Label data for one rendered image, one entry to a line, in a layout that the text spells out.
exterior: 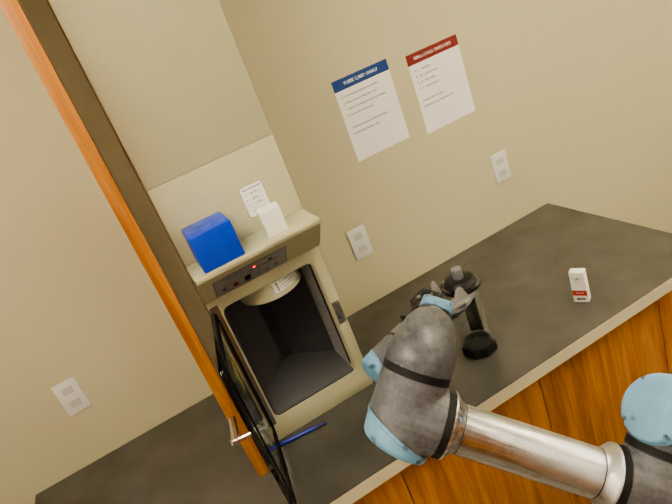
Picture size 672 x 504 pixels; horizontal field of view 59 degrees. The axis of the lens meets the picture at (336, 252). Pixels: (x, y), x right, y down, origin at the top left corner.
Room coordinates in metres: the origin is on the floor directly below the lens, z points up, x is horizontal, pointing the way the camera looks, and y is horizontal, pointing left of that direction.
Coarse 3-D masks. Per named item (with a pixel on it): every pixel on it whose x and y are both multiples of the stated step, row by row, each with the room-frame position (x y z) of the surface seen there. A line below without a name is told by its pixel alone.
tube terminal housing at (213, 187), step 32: (224, 160) 1.38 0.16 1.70; (256, 160) 1.40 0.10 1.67; (160, 192) 1.33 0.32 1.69; (192, 192) 1.35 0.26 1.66; (224, 192) 1.37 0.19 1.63; (288, 192) 1.41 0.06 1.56; (256, 224) 1.38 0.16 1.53; (192, 256) 1.33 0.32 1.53; (320, 256) 1.41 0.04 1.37; (256, 288) 1.36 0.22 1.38; (352, 352) 1.41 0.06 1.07; (352, 384) 1.40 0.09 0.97; (288, 416) 1.34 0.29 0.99
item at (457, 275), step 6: (456, 270) 1.37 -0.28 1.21; (462, 270) 1.41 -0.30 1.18; (450, 276) 1.40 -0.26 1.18; (456, 276) 1.37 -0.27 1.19; (462, 276) 1.37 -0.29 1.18; (468, 276) 1.37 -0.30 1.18; (474, 276) 1.37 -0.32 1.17; (444, 282) 1.39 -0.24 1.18; (450, 282) 1.37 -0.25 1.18; (456, 282) 1.36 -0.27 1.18; (462, 282) 1.35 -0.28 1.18; (468, 282) 1.34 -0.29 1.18; (474, 282) 1.35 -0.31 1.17; (444, 288) 1.38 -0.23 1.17; (450, 288) 1.36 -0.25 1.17; (456, 288) 1.34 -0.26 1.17
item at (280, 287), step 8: (296, 272) 1.46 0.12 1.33; (280, 280) 1.41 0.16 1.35; (288, 280) 1.41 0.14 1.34; (296, 280) 1.43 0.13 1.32; (264, 288) 1.40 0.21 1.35; (272, 288) 1.39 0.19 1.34; (280, 288) 1.39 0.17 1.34; (288, 288) 1.40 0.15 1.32; (248, 296) 1.41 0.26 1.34; (256, 296) 1.40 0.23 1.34; (264, 296) 1.39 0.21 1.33; (272, 296) 1.38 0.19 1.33; (280, 296) 1.38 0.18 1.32; (248, 304) 1.41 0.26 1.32; (256, 304) 1.39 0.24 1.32
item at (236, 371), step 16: (224, 336) 1.27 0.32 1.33; (240, 368) 1.26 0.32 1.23; (224, 384) 1.01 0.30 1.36; (240, 384) 1.14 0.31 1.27; (240, 400) 1.04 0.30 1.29; (256, 400) 1.25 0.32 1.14; (256, 416) 1.13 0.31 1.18; (272, 432) 1.25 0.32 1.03; (272, 448) 1.12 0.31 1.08; (288, 496) 1.01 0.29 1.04
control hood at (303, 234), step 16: (288, 224) 1.34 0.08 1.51; (304, 224) 1.30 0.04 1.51; (320, 224) 1.32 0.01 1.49; (240, 240) 1.36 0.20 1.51; (256, 240) 1.31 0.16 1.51; (272, 240) 1.27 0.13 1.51; (288, 240) 1.28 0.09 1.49; (304, 240) 1.33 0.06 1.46; (240, 256) 1.25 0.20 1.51; (256, 256) 1.26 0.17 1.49; (288, 256) 1.34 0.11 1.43; (192, 272) 1.27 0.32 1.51; (224, 272) 1.24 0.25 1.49; (208, 288) 1.25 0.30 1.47
